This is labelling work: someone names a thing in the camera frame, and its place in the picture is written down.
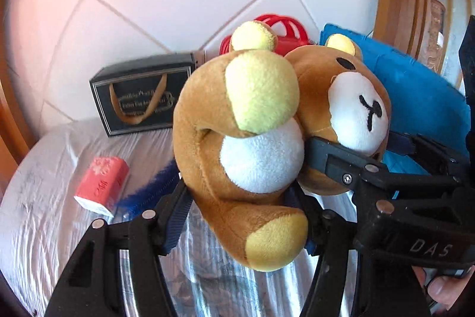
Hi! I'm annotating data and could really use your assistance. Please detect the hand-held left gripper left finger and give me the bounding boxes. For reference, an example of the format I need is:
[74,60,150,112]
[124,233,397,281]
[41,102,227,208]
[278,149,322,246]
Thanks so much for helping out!
[45,178,194,317]

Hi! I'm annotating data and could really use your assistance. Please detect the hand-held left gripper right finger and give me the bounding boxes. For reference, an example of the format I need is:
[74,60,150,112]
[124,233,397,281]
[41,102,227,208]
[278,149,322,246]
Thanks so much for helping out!
[287,187,362,317]

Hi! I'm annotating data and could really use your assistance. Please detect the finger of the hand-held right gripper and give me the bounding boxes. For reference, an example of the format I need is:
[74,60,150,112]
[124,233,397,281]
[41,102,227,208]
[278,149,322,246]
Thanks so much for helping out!
[306,137,390,191]
[389,131,468,176]

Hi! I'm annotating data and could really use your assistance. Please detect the blue plastic crate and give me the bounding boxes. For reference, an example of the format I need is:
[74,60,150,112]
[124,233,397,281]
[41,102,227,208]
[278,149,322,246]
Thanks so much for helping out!
[319,23,468,176]

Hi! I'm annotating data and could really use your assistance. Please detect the brown bear plush toy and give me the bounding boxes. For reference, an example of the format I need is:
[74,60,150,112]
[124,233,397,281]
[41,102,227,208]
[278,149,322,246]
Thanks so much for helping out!
[172,22,392,272]

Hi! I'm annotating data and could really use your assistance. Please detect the person's right hand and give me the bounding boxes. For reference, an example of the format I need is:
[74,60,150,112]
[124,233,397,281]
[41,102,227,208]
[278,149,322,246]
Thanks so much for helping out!
[412,263,475,317]

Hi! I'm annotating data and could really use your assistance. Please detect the blue feather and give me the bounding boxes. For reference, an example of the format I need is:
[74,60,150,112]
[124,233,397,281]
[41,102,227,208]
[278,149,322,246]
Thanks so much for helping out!
[115,157,179,217]

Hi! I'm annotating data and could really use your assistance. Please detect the pink tissue pack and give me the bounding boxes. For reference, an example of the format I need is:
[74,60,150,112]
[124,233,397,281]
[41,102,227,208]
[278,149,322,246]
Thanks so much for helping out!
[73,157,130,217]

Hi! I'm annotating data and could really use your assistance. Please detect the rolled patterned carpet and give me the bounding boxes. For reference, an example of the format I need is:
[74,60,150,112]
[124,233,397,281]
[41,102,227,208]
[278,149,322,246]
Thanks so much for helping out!
[427,0,448,72]

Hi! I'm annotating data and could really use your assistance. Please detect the red toy suitcase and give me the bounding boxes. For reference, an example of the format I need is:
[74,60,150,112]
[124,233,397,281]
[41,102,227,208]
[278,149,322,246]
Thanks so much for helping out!
[219,14,310,58]

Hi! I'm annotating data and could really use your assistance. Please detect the black gift bag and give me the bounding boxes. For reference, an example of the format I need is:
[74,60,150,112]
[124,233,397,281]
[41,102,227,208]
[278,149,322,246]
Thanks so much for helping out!
[89,51,197,137]

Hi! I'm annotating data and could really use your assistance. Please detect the wooden frosted glass partition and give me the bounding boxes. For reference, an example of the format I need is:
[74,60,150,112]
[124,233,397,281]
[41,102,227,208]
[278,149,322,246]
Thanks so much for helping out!
[427,0,475,87]

